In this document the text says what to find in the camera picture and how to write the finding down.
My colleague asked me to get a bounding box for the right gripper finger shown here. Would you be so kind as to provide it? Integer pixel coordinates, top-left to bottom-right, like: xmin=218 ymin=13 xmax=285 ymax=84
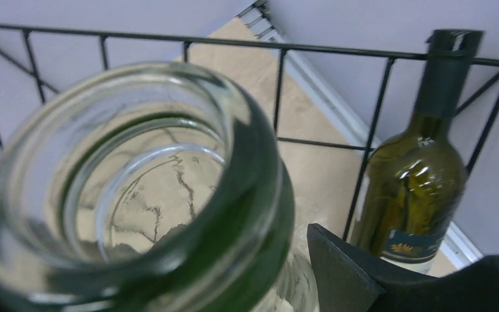
xmin=307 ymin=224 xmax=499 ymax=311

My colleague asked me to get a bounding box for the dark green bottle front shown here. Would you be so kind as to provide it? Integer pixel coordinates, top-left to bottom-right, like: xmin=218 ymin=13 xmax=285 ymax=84
xmin=348 ymin=29 xmax=483 ymax=274

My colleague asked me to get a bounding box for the clear glass bottle short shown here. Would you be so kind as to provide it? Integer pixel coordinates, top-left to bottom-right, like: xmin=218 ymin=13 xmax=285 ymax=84
xmin=0 ymin=62 xmax=318 ymax=311

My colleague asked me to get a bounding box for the black wire wine rack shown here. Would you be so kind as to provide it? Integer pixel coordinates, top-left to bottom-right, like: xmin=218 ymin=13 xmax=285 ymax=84
xmin=0 ymin=23 xmax=499 ymax=239

